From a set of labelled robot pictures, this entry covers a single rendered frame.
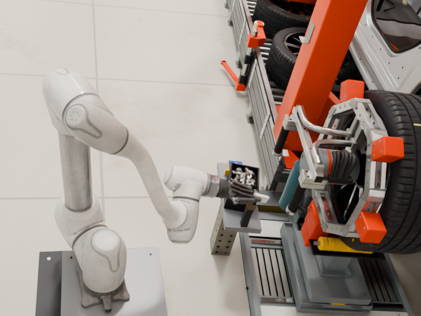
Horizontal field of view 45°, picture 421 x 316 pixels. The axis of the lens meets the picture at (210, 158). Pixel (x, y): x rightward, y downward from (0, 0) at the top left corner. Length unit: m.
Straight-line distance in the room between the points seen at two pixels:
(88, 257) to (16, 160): 1.39
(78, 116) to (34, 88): 2.29
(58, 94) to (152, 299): 0.90
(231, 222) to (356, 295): 0.70
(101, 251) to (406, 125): 1.17
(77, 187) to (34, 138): 1.50
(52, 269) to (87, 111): 0.98
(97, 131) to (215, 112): 2.30
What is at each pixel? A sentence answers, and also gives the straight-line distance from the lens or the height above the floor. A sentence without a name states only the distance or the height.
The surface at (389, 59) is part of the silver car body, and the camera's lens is 2.84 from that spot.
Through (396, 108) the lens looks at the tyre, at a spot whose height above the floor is 1.18.
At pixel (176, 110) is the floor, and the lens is 3.61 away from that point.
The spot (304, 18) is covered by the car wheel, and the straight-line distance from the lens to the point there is 4.17.
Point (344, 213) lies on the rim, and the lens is 2.28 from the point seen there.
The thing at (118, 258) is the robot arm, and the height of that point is 0.63.
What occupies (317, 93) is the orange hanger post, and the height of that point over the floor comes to 0.89.
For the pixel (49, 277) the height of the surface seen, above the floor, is 0.30.
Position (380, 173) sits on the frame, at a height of 1.02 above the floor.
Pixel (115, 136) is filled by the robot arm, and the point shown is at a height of 1.17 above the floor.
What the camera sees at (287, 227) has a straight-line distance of 2.78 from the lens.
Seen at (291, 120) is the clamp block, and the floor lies 0.95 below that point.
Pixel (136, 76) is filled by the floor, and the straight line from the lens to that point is 3.90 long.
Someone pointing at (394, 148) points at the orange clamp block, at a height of 1.14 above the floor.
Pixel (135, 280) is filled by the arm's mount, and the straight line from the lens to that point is 2.07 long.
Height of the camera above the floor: 2.10
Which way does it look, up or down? 40 degrees down
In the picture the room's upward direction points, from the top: 14 degrees clockwise
